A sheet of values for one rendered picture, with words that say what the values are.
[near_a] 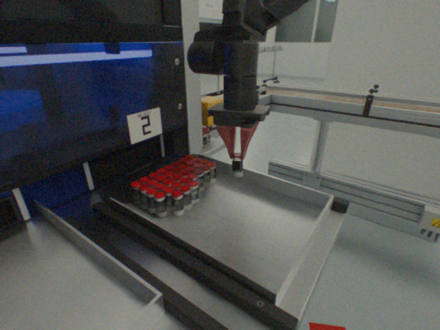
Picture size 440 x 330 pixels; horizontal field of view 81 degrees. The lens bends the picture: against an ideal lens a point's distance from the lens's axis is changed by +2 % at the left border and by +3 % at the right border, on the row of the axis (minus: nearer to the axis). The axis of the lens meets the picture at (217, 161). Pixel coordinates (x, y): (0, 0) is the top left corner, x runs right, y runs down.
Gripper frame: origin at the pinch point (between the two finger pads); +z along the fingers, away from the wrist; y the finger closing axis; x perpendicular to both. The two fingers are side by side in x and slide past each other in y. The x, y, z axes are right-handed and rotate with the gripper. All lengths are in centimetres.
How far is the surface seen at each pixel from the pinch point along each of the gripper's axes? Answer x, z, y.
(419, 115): -74, 5, -50
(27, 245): 24.2, 10.7, 28.2
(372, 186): -82, 42, -43
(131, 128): 3.1, -4.1, 21.6
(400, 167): -134, 51, -68
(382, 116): -77, 7, -39
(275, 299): 21.4, 8.8, -11.4
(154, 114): -2.8, -5.6, 20.0
